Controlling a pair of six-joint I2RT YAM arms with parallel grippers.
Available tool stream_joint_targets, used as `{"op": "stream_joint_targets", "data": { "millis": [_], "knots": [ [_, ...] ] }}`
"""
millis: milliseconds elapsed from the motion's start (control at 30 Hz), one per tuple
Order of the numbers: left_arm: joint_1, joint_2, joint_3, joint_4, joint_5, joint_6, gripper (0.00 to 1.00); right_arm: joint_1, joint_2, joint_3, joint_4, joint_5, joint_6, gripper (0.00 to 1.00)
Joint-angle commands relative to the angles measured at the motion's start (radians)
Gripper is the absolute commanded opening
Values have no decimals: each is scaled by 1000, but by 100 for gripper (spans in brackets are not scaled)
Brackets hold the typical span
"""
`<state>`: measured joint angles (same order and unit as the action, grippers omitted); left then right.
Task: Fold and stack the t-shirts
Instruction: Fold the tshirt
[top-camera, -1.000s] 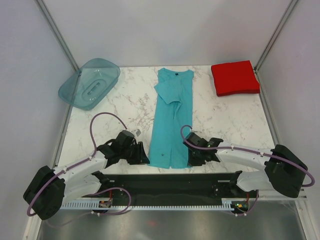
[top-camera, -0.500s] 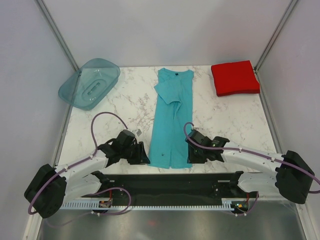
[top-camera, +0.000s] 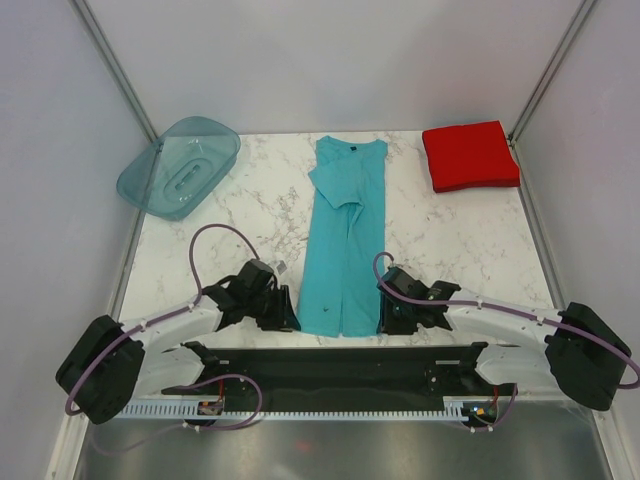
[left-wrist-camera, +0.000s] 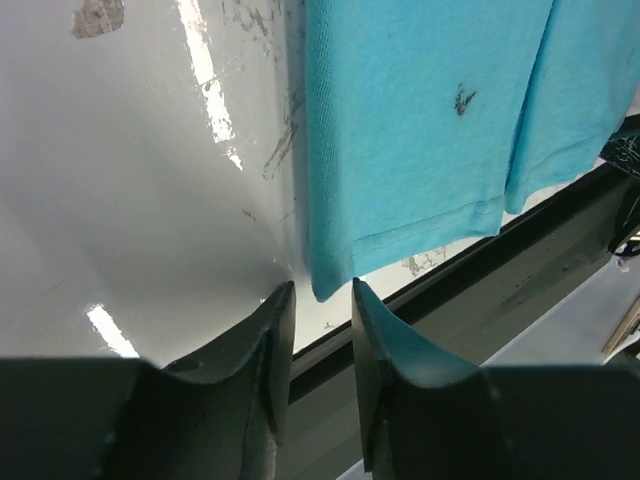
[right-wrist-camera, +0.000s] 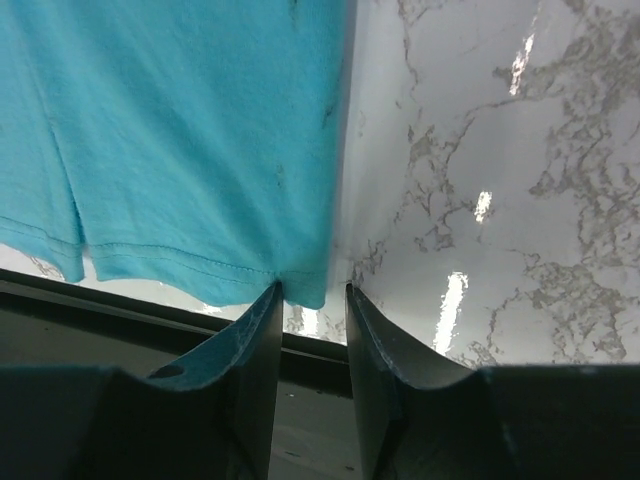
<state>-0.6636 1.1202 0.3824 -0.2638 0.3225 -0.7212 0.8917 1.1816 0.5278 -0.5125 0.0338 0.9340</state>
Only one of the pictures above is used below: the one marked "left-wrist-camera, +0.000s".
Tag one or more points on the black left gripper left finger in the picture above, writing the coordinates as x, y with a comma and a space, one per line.
216, 413

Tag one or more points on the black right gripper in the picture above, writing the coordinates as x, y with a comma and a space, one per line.
622, 152

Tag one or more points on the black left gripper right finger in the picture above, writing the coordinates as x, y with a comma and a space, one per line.
426, 413

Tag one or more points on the teal t shirt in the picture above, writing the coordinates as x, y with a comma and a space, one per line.
428, 121

